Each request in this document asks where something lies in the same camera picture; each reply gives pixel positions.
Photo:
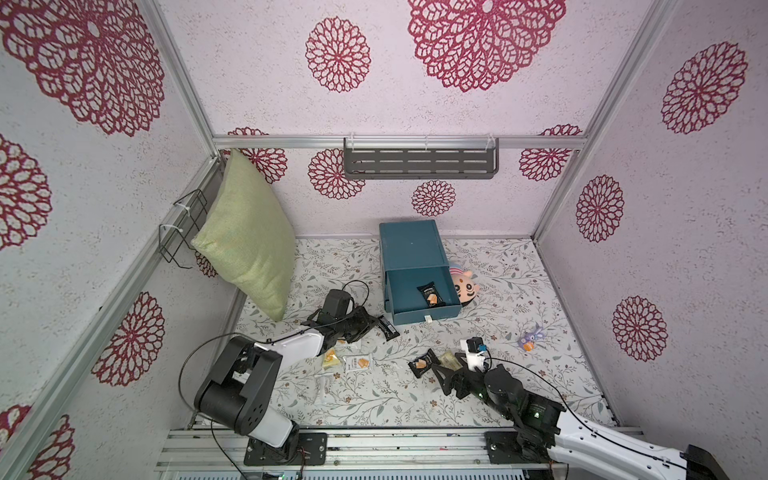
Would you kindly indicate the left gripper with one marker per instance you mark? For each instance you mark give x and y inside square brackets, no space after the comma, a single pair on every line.
[365,326]

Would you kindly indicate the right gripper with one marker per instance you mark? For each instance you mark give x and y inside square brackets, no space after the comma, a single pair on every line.
[455,377]

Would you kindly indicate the black cookie packet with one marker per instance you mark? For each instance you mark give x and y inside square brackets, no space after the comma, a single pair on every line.
[431,295]
[423,363]
[389,329]

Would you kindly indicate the teal drawer cabinet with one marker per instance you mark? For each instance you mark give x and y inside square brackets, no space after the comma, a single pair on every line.
[412,254]

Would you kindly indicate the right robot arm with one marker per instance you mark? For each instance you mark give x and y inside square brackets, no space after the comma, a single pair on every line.
[547,431]

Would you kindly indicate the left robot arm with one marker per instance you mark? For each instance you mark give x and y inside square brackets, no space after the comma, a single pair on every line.
[236,392]

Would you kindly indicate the yellow cookie packet right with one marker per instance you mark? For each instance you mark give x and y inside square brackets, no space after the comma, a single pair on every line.
[448,360]

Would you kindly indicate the yellow cookie packet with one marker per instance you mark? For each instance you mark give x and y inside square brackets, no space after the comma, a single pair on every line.
[448,360]
[331,360]

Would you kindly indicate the white cookie packet lower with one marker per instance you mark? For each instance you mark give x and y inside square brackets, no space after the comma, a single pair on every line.
[357,363]

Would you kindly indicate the cartoon face plush toy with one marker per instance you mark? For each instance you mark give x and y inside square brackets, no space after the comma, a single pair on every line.
[464,284]

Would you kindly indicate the small purple toy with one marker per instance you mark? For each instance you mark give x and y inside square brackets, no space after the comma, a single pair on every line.
[529,339]

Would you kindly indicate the green pillow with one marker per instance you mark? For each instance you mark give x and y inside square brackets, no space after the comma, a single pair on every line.
[248,239]

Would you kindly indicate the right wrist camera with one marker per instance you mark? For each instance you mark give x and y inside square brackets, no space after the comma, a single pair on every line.
[476,354]

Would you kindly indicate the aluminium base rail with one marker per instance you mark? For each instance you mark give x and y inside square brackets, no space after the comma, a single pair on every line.
[205,450]

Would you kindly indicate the grey wall shelf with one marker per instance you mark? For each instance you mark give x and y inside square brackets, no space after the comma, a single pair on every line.
[420,163]

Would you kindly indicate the black wire rack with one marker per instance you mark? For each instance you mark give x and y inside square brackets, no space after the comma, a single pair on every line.
[174,236]

